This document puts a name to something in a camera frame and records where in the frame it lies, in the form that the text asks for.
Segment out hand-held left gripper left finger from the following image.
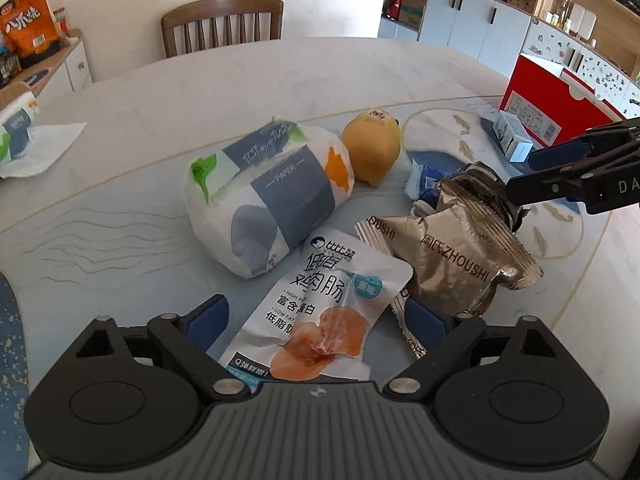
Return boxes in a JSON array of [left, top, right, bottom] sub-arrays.
[[75, 294, 250, 401]]

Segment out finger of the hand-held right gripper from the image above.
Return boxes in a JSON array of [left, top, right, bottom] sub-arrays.
[[505, 160, 601, 206], [528, 117, 640, 171]]

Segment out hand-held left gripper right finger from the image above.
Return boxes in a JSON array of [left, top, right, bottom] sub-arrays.
[[384, 299, 571, 401]]

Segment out gold foil snack bag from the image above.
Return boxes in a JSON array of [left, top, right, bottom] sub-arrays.
[[354, 195, 545, 361]]

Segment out silver foil snack packet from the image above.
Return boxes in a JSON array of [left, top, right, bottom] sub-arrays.
[[435, 161, 531, 233]]

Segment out white sausage snack packet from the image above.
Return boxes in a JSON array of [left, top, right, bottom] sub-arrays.
[[219, 226, 415, 383]]

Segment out blue snack packet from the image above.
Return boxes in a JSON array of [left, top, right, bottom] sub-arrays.
[[404, 159, 466, 216]]

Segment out marble patterned desktop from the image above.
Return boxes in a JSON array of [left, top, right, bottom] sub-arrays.
[[0, 35, 640, 411]]

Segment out small white blue box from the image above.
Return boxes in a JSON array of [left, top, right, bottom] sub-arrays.
[[492, 111, 534, 162]]

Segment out red cardboard box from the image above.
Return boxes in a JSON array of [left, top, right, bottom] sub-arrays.
[[499, 52, 631, 148]]

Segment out white cabinet with stickers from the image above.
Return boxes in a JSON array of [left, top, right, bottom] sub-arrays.
[[520, 19, 640, 116]]

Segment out wrapped tissue paper pack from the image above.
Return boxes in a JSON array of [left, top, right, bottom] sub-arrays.
[[184, 119, 356, 280]]

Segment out white storage container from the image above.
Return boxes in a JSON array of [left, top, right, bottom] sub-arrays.
[[567, 4, 598, 38]]

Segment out glass jar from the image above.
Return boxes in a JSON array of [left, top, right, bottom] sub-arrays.
[[550, 0, 573, 28]]

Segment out wooden shelving unit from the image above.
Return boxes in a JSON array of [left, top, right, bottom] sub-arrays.
[[532, 0, 640, 81]]

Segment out yellow squishy animal toy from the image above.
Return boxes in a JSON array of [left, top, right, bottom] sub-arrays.
[[341, 106, 403, 190]]

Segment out white paper tissue sheet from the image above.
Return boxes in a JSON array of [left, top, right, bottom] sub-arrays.
[[0, 122, 88, 180]]

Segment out white sideboard wooden top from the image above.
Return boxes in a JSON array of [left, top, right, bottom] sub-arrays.
[[0, 29, 94, 111]]

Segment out wooden slat-back chair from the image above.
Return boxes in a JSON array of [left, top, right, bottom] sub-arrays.
[[0, 82, 36, 111], [161, 0, 285, 58]]

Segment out orange snack bag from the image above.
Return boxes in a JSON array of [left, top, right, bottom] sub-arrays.
[[0, 0, 65, 68]]

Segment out white cabinet black handles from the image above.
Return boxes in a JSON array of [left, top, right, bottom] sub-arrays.
[[419, 0, 532, 77]]

